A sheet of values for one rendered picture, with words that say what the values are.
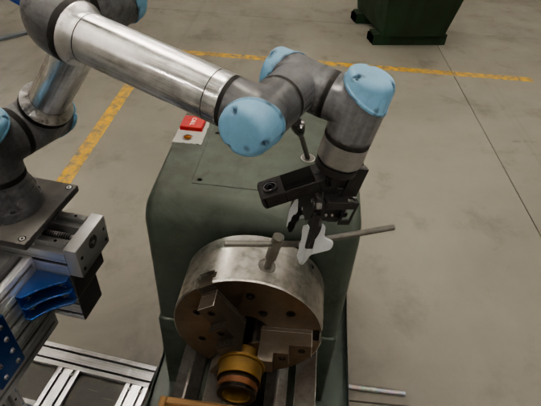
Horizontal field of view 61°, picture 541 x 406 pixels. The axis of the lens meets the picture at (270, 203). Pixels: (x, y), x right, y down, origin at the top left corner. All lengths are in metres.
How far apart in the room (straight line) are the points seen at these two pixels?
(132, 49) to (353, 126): 0.32
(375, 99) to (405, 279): 2.07
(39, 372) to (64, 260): 0.97
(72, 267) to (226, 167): 0.44
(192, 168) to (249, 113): 0.56
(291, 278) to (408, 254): 1.93
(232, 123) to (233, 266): 0.39
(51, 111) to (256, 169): 0.47
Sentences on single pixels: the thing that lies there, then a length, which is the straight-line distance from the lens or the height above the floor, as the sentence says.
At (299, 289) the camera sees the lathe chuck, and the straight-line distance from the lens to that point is 0.92.
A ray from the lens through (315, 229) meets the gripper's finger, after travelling 0.78.
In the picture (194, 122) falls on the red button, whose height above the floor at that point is 1.27.
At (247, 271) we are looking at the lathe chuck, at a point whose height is 1.24.
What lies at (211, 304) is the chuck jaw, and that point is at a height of 1.20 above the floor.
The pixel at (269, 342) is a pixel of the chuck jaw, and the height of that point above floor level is 1.10.
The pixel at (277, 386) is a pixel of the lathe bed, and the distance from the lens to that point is 1.19.
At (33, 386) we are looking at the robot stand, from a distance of 2.08.
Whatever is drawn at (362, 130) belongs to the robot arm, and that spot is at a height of 1.57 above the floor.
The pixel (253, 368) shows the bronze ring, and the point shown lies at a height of 1.11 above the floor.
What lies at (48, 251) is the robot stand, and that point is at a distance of 1.20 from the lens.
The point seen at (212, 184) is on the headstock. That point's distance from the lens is 1.07.
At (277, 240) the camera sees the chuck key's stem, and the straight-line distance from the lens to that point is 0.84.
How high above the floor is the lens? 1.91
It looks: 40 degrees down
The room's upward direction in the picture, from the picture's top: 4 degrees clockwise
